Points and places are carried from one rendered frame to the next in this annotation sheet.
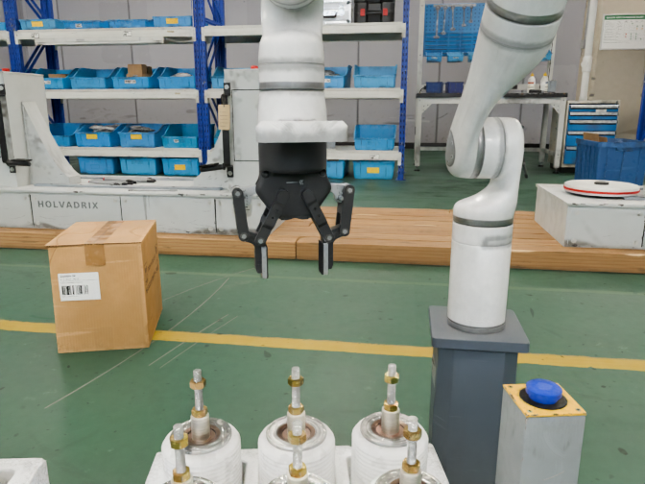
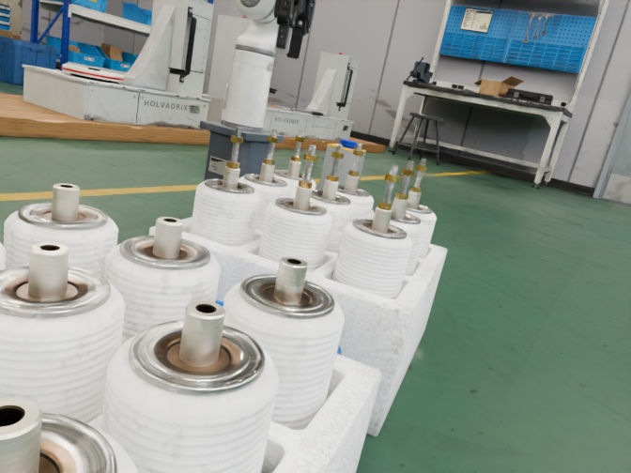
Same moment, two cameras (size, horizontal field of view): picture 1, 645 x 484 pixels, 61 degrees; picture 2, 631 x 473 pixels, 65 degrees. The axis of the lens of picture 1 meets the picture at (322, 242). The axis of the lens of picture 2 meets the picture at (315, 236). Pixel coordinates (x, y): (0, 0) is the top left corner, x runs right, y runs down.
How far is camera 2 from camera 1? 0.84 m
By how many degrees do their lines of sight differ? 66
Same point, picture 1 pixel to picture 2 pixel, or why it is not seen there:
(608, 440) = not seen: hidden behind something
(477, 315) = (258, 118)
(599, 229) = (109, 106)
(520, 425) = (350, 160)
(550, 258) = (79, 129)
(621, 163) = (36, 63)
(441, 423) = not seen: hidden behind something
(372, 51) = not seen: outside the picture
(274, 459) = (279, 192)
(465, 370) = (254, 157)
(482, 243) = (267, 67)
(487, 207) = (270, 42)
